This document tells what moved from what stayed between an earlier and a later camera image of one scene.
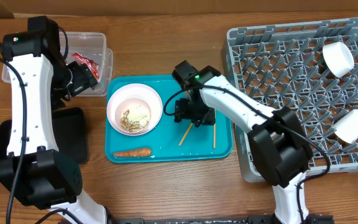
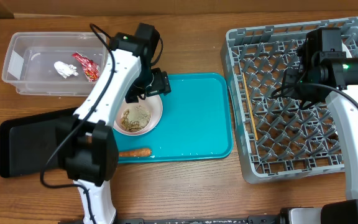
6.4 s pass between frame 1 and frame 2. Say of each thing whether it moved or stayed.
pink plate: stayed
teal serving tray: stayed
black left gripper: moved
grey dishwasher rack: stayed
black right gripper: moved
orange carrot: stayed
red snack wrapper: stayed
